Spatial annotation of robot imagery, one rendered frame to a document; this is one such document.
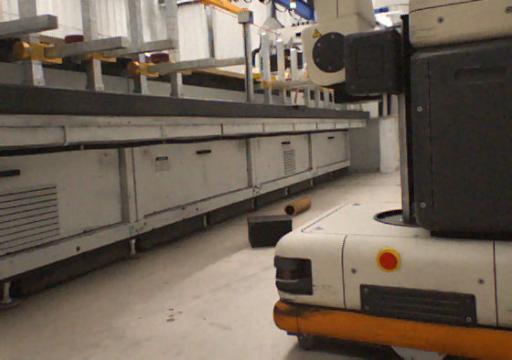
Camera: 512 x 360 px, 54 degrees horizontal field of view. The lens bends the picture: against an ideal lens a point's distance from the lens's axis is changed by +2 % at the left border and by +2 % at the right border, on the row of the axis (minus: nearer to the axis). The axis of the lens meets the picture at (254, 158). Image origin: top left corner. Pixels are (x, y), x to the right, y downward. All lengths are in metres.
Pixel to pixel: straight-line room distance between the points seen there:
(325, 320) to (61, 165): 1.21
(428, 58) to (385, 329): 0.58
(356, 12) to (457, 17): 0.30
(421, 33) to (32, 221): 1.41
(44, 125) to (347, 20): 0.96
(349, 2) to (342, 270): 0.66
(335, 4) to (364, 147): 4.62
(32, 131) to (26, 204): 0.36
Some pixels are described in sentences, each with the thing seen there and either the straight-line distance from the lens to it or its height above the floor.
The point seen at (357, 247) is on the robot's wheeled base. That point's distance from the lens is 1.14.
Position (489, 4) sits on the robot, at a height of 0.75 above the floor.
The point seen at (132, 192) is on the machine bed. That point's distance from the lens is 2.27.
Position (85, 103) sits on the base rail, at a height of 0.65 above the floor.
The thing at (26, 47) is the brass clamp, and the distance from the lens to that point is 1.62.
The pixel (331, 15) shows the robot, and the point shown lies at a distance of 1.35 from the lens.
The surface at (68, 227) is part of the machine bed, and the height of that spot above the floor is 0.21.
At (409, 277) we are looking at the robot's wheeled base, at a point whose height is 0.21.
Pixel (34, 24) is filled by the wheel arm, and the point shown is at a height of 0.81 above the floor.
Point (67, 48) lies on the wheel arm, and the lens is 1.60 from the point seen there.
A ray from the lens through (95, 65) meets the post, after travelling 1.82.
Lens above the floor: 0.53
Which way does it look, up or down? 3 degrees down
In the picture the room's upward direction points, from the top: 3 degrees counter-clockwise
